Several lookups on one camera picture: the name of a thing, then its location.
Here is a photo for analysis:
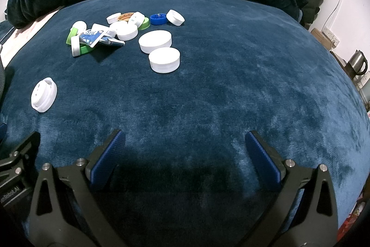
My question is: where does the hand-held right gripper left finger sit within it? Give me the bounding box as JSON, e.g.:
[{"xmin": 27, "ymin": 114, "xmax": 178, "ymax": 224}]
[{"xmin": 27, "ymin": 129, "xmax": 128, "ymax": 247}]

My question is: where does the medium white lid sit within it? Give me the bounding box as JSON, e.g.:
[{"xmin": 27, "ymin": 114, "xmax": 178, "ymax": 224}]
[{"xmin": 110, "ymin": 21, "xmax": 139, "ymax": 41}]

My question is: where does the steel kettle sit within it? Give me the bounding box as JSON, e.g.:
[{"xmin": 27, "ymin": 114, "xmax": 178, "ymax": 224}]
[{"xmin": 348, "ymin": 49, "xmax": 368, "ymax": 81}]

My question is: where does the cardboard box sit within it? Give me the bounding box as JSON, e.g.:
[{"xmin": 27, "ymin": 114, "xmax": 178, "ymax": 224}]
[{"xmin": 310, "ymin": 28, "xmax": 330, "ymax": 48}]

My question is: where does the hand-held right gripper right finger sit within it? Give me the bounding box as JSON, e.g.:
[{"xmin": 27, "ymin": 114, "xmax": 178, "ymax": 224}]
[{"xmin": 237, "ymin": 130, "xmax": 339, "ymax": 247}]

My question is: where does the blue white ointment tube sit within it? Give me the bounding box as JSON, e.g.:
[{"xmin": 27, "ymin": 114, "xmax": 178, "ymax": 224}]
[
  {"xmin": 98, "ymin": 36, "xmax": 126, "ymax": 48},
  {"xmin": 79, "ymin": 23, "xmax": 117, "ymax": 48}
]

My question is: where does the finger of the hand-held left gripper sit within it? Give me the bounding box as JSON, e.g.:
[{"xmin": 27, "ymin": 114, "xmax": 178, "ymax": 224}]
[{"xmin": 0, "ymin": 131, "xmax": 41, "ymax": 187}]

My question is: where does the white flip cap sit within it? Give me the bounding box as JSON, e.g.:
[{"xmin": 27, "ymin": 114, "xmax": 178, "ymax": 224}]
[{"xmin": 31, "ymin": 77, "xmax": 58, "ymax": 113}]

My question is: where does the blue cap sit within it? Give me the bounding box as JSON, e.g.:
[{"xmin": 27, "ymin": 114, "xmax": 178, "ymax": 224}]
[{"xmin": 150, "ymin": 13, "xmax": 168, "ymax": 26}]

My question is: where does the large white lid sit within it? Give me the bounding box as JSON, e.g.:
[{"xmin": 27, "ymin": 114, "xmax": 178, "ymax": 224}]
[
  {"xmin": 138, "ymin": 30, "xmax": 173, "ymax": 54},
  {"xmin": 148, "ymin": 47, "xmax": 181, "ymax": 73}
]

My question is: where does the red printed packaging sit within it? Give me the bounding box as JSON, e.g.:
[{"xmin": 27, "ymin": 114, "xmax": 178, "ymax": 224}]
[{"xmin": 338, "ymin": 197, "xmax": 365, "ymax": 239}]

